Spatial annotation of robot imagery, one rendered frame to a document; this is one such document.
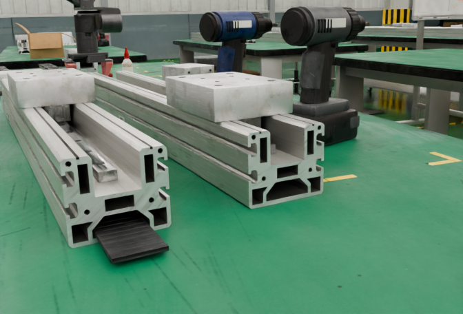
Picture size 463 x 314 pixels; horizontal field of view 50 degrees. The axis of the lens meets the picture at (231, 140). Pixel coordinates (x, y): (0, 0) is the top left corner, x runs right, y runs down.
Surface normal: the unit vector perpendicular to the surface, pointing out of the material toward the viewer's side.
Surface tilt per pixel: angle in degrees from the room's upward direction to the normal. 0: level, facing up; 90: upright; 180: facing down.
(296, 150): 90
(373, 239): 0
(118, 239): 0
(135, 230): 0
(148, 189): 90
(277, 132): 90
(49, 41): 69
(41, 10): 90
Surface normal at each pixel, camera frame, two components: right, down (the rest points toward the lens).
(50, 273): -0.03, -0.97
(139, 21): 0.36, 0.21
